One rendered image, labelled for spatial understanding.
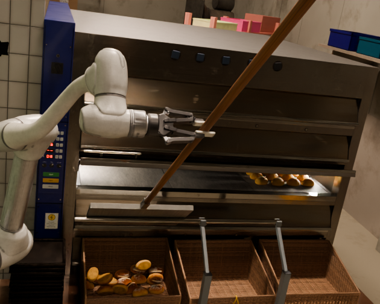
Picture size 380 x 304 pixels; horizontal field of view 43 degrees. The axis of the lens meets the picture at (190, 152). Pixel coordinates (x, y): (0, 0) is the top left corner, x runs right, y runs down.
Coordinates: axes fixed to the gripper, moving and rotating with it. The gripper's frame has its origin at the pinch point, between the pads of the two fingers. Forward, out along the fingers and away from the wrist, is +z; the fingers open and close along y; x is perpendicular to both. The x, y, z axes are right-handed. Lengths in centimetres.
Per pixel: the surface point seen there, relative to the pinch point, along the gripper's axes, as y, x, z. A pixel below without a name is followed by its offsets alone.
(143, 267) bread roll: 23, -160, 13
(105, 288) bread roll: 36, -159, -11
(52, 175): -27, -136, -45
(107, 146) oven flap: -41, -122, -16
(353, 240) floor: -28, -328, 294
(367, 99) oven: -75, -95, 152
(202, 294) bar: 44, -120, 37
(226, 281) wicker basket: 32, -171, 72
